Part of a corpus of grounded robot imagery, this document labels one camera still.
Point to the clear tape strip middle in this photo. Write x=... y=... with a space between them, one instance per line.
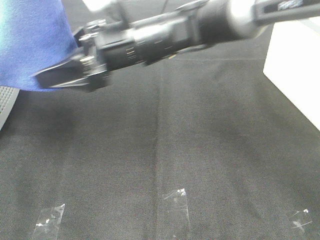
x=175 y=221

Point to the clear tape strip left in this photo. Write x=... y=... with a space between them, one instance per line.
x=48 y=223

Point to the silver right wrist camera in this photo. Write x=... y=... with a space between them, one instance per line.
x=110 y=7

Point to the blue microfibre towel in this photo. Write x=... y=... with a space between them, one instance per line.
x=34 y=35

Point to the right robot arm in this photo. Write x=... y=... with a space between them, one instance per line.
x=204 y=23

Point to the grey perforated basket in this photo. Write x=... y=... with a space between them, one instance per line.
x=8 y=97

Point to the clear tape strip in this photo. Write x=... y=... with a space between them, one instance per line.
x=300 y=220
x=175 y=221
x=48 y=223

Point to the clear tape strip right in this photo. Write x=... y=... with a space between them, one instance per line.
x=300 y=220

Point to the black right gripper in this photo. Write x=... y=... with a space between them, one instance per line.
x=91 y=66

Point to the black table cloth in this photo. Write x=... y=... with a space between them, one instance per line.
x=206 y=121

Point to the white box on right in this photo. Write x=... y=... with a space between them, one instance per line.
x=292 y=64

